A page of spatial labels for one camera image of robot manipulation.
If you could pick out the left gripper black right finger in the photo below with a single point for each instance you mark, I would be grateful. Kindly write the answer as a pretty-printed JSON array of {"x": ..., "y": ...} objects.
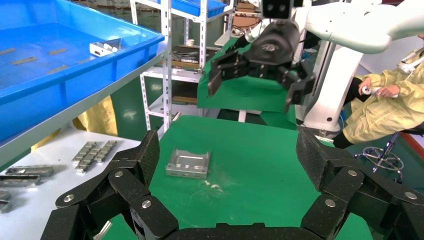
[{"x": 348, "y": 185}]

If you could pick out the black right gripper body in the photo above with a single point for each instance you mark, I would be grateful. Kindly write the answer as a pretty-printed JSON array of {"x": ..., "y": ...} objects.
[{"x": 275, "y": 46}]

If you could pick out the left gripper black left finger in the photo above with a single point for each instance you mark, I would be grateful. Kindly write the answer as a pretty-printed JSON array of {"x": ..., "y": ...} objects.
[{"x": 129, "y": 192}]

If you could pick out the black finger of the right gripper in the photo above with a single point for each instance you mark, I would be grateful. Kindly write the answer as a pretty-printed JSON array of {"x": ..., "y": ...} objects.
[
  {"x": 225, "y": 68},
  {"x": 301, "y": 86}
]

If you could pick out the sheet metal bracket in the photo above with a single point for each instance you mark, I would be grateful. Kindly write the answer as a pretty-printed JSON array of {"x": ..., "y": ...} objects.
[
  {"x": 102, "y": 48},
  {"x": 185, "y": 169}
]

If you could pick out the person right forearm yellow sleeve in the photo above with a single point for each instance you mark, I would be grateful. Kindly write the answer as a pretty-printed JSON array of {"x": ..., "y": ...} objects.
[{"x": 382, "y": 79}]

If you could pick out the person left forearm yellow sleeve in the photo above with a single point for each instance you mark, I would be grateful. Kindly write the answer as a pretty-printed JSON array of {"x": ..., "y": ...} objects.
[{"x": 410, "y": 90}]

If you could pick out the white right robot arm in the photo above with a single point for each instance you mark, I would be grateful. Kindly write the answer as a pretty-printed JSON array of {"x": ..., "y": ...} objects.
[{"x": 351, "y": 26}]

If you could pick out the dark metal parts stack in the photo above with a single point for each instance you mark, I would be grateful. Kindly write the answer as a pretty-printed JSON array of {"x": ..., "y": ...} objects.
[{"x": 185, "y": 54}]

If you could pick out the person right hand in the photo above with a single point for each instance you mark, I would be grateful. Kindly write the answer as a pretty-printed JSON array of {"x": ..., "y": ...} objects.
[{"x": 365, "y": 82}]

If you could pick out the person left hand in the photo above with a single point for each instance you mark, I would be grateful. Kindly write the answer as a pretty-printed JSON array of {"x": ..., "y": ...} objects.
[{"x": 388, "y": 91}]

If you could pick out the white robot torso column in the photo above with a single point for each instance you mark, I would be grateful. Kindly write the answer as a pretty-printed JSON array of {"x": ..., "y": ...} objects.
[{"x": 331, "y": 92}]

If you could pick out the green cloth covered table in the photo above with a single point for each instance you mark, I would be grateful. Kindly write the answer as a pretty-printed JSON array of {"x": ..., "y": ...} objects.
[{"x": 245, "y": 96}]

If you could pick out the white slotted shelf unit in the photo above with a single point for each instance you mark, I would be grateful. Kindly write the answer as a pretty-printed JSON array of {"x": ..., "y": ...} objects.
[{"x": 185, "y": 75}]

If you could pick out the brown cardboard box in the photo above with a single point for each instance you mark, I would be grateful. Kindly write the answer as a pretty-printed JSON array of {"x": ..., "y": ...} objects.
[{"x": 246, "y": 16}]

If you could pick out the notched metal strip part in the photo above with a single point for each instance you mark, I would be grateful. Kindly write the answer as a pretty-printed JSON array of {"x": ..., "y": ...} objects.
[
  {"x": 87, "y": 163},
  {"x": 20, "y": 180},
  {"x": 106, "y": 151},
  {"x": 30, "y": 171},
  {"x": 84, "y": 153}
]

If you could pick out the brown wooden board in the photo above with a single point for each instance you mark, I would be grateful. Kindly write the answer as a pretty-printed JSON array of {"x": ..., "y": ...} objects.
[{"x": 184, "y": 100}]

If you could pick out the small blue plastic bin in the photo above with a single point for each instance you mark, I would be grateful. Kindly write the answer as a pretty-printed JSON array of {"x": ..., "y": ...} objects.
[{"x": 195, "y": 7}]

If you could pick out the person in yellow gown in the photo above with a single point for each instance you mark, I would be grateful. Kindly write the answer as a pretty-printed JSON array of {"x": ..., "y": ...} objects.
[{"x": 374, "y": 122}]

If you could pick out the white handheld controller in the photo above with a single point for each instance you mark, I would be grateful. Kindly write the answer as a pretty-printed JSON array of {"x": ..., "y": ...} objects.
[{"x": 374, "y": 91}]

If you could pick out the yellow plastic bag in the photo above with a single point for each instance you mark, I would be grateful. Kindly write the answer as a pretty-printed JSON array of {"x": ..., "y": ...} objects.
[{"x": 96, "y": 119}]

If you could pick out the green table cloth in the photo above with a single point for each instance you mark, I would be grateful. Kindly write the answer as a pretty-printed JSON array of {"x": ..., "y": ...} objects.
[{"x": 251, "y": 172}]

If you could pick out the grey metal shelf rack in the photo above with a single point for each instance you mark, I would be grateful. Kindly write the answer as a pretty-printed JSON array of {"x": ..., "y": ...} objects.
[{"x": 66, "y": 114}]

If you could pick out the white VR headset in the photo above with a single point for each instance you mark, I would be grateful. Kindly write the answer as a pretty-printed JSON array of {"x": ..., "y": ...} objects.
[{"x": 409, "y": 63}]

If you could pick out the brown tape strip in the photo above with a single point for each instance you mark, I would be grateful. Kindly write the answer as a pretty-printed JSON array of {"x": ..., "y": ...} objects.
[
  {"x": 24, "y": 60},
  {"x": 57, "y": 69},
  {"x": 84, "y": 61},
  {"x": 57, "y": 51},
  {"x": 7, "y": 51}
]

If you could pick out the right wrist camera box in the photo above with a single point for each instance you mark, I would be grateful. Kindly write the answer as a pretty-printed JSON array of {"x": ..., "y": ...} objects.
[{"x": 276, "y": 8}]

